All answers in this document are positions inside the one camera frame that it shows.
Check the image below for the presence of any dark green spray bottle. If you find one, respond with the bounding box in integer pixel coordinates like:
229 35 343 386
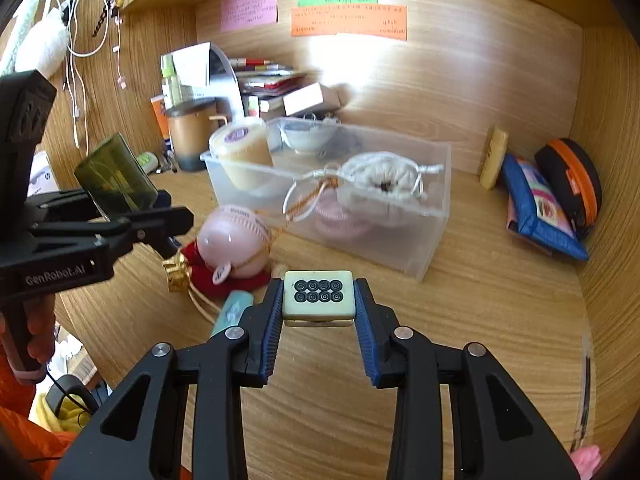
74 132 158 222

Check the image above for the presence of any gourd charm with orange cord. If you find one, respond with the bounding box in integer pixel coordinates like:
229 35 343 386
215 162 351 286

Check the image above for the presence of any white metal bookend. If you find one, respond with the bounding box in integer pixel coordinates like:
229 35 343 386
207 42 246 121

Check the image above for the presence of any orange paper note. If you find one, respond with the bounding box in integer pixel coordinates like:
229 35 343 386
291 4 408 41

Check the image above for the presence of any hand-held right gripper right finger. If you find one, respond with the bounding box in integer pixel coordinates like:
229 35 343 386
352 277 583 480

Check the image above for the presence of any dark grey small item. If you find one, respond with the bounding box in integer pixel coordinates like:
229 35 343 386
320 127 363 161

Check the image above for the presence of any wooden desktop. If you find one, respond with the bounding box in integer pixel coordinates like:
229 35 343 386
55 125 596 480

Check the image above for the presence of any white fluffy item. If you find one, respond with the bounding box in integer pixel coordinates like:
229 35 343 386
15 15 71 78

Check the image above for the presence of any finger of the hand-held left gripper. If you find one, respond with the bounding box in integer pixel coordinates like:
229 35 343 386
106 207 195 261
30 189 108 227

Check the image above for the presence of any person's left hand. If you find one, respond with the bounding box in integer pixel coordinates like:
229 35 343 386
25 294 57 368

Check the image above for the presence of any beige sponge block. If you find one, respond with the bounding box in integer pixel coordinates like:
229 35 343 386
479 127 509 191

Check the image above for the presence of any pink paper note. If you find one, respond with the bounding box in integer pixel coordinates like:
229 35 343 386
220 0 278 32

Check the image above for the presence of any white charging cable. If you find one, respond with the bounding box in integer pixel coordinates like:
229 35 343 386
112 15 126 91
47 0 108 151

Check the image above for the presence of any white mahjong tile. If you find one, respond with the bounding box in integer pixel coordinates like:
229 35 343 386
281 270 357 328

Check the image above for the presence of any stack of books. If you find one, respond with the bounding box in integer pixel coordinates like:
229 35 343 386
230 56 308 113

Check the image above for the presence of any small white cardboard box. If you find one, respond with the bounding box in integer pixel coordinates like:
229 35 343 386
282 81 343 117

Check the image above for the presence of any white ceramic bowl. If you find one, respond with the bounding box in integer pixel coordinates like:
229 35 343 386
279 122 337 156

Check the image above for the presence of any white carton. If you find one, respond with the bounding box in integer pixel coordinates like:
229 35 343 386
27 152 66 197

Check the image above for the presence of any light green bottle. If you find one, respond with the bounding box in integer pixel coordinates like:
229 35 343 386
160 54 178 108

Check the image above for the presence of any mint green tube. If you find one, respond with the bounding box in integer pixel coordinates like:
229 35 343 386
210 290 256 338

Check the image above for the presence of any red pouch with gold charm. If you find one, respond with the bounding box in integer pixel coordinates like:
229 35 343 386
161 240 273 321

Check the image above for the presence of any black orange zip case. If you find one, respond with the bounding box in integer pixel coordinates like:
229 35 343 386
534 137 603 240

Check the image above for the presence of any person's left forearm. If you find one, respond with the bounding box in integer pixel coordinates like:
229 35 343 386
0 355 81 480

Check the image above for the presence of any pink rope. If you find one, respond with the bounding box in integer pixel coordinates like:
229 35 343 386
312 192 396 241

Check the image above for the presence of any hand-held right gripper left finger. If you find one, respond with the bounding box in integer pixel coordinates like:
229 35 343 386
50 276 286 480

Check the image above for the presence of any blue pencil case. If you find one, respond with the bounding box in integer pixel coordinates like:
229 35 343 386
501 153 590 262

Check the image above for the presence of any white paper sheet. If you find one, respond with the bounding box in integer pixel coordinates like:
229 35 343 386
172 42 211 88

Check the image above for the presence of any clear plastic storage box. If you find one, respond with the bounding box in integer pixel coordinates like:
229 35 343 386
200 116 452 282

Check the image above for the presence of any cream clear jar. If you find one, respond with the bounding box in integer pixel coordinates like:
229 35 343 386
208 117 275 191

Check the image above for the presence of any white drawstring pouch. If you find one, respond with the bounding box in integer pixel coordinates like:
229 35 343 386
336 150 446 218

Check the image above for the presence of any pink round fan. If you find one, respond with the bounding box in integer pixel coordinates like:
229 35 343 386
196 204 273 286

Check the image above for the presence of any brown mug with lid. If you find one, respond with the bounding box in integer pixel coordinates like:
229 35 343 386
165 99 228 172

